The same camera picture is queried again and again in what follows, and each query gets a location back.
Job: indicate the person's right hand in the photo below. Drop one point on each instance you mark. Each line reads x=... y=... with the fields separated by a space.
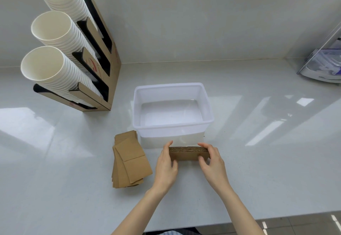
x=214 y=172

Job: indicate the person's left hand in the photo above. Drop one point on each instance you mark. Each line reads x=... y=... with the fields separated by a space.
x=165 y=172

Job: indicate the person's left thumb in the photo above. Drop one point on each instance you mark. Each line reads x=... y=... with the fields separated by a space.
x=175 y=167

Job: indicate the person's right thumb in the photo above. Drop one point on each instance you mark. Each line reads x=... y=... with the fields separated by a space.
x=202 y=163

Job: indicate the stack of cardboard sleeves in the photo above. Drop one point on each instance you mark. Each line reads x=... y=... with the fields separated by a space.
x=186 y=153

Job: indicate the person's left forearm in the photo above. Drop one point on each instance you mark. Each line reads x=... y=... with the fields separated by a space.
x=141 y=212

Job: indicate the person's right forearm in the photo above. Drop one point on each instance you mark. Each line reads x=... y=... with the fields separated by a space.
x=239 y=212

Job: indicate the loose pile of cardboard sleeves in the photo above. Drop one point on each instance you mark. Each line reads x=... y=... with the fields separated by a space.
x=132 y=160

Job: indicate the white translucent plastic container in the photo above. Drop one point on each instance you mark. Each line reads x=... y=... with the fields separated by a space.
x=171 y=115

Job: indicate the person's striped clothing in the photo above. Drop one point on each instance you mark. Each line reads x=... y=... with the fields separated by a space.
x=173 y=232

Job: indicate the cardboard cup dispenser rack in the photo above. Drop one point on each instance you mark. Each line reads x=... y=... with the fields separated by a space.
x=109 y=64

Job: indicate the clear acrylic display stand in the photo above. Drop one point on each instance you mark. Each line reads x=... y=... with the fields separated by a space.
x=314 y=64

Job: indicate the pile of clear plastic packets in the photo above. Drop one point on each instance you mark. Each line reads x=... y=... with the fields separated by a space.
x=326 y=62

